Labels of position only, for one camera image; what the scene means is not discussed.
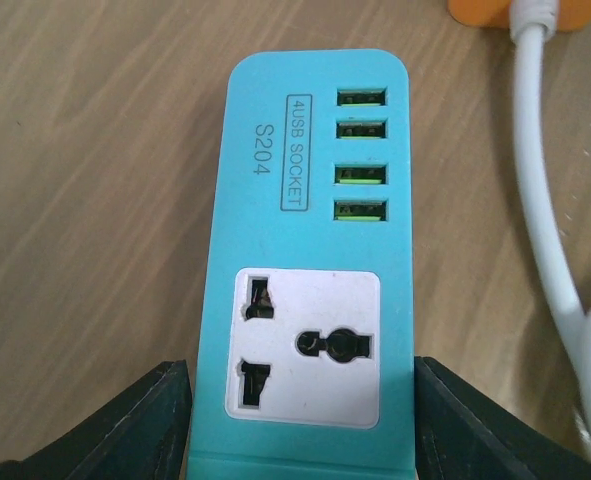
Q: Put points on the teal power strip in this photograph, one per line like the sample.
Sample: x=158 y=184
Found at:
x=305 y=365

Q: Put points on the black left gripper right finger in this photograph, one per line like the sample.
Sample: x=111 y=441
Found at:
x=461 y=433

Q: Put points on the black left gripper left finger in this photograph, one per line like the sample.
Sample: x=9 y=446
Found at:
x=140 y=434

